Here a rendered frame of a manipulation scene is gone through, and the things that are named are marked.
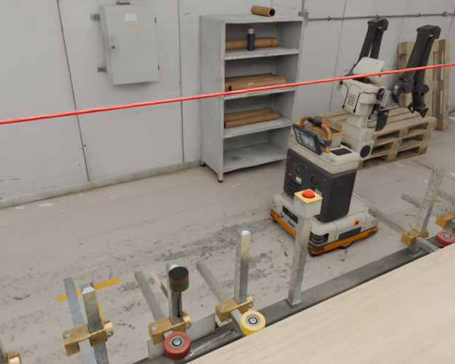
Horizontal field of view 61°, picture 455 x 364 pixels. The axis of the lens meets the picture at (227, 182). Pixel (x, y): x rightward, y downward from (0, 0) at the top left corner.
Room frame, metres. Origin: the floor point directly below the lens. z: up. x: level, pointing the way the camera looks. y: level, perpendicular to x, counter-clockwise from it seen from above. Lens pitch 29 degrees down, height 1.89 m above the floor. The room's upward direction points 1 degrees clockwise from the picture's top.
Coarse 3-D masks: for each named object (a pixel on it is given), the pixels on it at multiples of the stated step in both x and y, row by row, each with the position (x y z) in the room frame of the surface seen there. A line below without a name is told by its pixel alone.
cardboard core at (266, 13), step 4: (252, 8) 4.02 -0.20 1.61; (256, 8) 3.96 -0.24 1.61; (260, 8) 3.91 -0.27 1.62; (264, 8) 3.85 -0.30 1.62; (268, 8) 3.81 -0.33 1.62; (272, 8) 3.79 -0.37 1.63; (252, 12) 4.02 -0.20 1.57; (256, 12) 3.95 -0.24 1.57; (260, 12) 3.89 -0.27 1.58; (264, 12) 3.82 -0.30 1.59; (268, 12) 3.77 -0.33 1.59; (272, 12) 3.84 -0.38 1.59; (268, 16) 3.80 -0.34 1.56; (272, 16) 3.79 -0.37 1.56
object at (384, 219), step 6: (372, 210) 1.70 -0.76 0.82; (378, 216) 1.66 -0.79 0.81; (384, 216) 1.65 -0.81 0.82; (384, 222) 1.62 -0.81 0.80; (390, 222) 1.60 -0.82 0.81; (396, 222) 1.59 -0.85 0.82; (396, 228) 1.56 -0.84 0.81; (402, 228) 1.54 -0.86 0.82; (420, 240) 1.45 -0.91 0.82; (426, 240) 1.45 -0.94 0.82; (420, 246) 1.44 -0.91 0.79; (426, 246) 1.41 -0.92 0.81; (432, 246) 1.41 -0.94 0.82; (432, 252) 1.38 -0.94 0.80
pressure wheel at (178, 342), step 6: (168, 336) 0.81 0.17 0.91; (174, 336) 0.81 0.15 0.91; (180, 336) 0.81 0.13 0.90; (186, 336) 0.81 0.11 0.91; (168, 342) 0.78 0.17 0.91; (174, 342) 0.79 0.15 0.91; (180, 342) 0.79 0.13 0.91; (186, 342) 0.79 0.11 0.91; (168, 348) 0.76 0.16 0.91; (174, 348) 0.76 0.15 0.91; (180, 348) 0.76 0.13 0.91; (186, 348) 0.77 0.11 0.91; (168, 354) 0.75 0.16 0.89; (174, 354) 0.75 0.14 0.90; (180, 354) 0.75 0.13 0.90; (186, 354) 0.76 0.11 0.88
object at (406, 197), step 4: (404, 196) 1.83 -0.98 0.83; (408, 196) 1.81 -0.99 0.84; (412, 196) 1.81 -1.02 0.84; (404, 200) 1.82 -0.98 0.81; (408, 200) 1.80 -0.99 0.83; (412, 200) 1.78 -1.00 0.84; (416, 200) 1.77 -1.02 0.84; (412, 204) 1.78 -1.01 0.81; (416, 204) 1.76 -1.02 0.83; (420, 204) 1.74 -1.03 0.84; (420, 208) 1.73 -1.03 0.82; (432, 212) 1.68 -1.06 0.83; (436, 212) 1.66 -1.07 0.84; (440, 212) 1.66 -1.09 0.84; (436, 216) 1.65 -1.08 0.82; (452, 220) 1.59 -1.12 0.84; (452, 224) 1.58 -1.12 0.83
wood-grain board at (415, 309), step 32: (448, 256) 1.23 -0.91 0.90; (384, 288) 1.04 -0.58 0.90; (416, 288) 1.05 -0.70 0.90; (448, 288) 1.05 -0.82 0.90; (288, 320) 0.89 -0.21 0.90; (320, 320) 0.89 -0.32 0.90; (352, 320) 0.89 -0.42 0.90; (384, 320) 0.90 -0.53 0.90; (416, 320) 0.90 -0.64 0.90; (448, 320) 0.90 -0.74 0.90; (224, 352) 0.76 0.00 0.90; (256, 352) 0.76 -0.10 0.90; (288, 352) 0.76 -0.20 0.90; (320, 352) 0.77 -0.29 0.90; (352, 352) 0.77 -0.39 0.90; (384, 352) 0.77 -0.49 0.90; (416, 352) 0.77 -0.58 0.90; (448, 352) 0.78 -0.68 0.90
